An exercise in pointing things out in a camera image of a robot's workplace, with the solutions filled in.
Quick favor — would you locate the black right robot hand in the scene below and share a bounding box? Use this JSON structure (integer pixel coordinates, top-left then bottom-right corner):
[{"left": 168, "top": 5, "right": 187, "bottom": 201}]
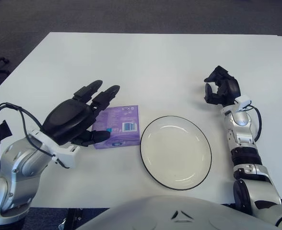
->
[{"left": 203, "top": 65, "right": 241, "bottom": 106}]

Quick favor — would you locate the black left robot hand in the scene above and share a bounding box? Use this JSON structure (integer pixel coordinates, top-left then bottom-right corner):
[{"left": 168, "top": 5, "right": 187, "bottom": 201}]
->
[{"left": 40, "top": 80, "right": 121, "bottom": 147}]

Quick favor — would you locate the purple tissue paper pack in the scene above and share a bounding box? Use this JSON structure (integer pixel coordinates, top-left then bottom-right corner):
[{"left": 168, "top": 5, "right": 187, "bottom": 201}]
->
[{"left": 92, "top": 104, "right": 140, "bottom": 150}]

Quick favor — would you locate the white plate with black rim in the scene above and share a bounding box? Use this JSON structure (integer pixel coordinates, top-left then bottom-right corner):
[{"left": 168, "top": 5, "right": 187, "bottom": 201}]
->
[{"left": 140, "top": 115, "right": 212, "bottom": 191}]

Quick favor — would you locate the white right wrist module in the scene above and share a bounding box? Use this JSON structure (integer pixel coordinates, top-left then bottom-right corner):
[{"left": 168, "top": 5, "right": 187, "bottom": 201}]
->
[{"left": 235, "top": 95, "right": 252, "bottom": 111}]

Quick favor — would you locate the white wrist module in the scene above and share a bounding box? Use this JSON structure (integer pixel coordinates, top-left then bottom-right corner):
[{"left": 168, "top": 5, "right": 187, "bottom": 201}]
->
[
  {"left": 54, "top": 143, "right": 81, "bottom": 169},
  {"left": 235, "top": 95, "right": 252, "bottom": 111}
]

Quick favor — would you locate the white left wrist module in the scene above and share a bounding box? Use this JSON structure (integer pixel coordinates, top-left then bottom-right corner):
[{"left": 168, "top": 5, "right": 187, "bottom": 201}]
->
[{"left": 54, "top": 143, "right": 81, "bottom": 169}]

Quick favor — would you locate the grey robot torso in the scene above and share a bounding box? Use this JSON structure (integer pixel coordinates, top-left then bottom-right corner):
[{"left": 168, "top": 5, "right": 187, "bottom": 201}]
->
[{"left": 78, "top": 195, "right": 282, "bottom": 230}]

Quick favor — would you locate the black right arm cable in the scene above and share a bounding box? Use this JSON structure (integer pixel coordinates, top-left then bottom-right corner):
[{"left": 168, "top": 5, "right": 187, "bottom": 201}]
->
[{"left": 247, "top": 104, "right": 262, "bottom": 144}]

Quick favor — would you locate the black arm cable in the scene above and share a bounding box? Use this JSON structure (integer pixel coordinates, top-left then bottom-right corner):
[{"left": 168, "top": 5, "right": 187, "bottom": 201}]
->
[
  {"left": 247, "top": 104, "right": 262, "bottom": 144},
  {"left": 0, "top": 102, "right": 71, "bottom": 169}
]

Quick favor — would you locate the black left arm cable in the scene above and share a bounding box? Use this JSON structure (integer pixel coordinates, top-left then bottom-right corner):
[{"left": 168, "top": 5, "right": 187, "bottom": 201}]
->
[{"left": 0, "top": 102, "right": 71, "bottom": 169}]

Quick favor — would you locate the black metal frame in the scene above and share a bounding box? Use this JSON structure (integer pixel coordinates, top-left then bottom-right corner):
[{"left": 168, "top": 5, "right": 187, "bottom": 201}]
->
[{"left": 59, "top": 207, "right": 110, "bottom": 230}]

